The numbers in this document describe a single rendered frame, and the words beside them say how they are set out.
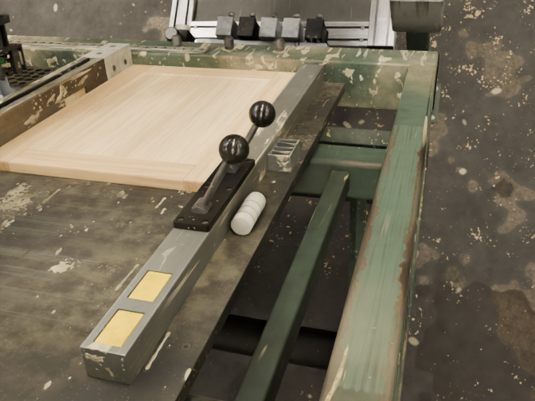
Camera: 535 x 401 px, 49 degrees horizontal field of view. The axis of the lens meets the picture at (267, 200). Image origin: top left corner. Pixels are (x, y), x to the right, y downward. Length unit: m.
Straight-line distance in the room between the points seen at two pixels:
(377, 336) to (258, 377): 0.16
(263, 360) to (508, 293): 1.59
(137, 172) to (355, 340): 0.52
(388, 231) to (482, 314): 1.49
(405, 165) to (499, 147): 1.39
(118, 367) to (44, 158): 0.55
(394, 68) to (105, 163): 0.68
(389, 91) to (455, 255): 0.95
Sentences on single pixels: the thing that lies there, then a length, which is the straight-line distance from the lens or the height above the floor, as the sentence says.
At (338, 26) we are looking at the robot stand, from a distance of 2.17.
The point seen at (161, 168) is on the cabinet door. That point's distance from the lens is 0.97.
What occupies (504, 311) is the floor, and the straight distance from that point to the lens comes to 2.20.
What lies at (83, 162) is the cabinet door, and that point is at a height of 1.32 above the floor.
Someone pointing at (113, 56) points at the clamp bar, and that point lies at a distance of 1.47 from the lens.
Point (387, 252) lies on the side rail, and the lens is 0.69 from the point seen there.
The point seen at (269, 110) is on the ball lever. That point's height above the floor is 1.43.
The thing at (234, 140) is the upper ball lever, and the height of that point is 1.53.
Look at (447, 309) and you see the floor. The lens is 2.18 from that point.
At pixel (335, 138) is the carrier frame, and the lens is 2.08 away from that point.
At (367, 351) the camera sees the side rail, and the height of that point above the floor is 1.62.
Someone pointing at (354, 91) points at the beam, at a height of 0.87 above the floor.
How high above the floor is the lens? 2.18
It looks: 73 degrees down
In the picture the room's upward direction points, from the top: 59 degrees counter-clockwise
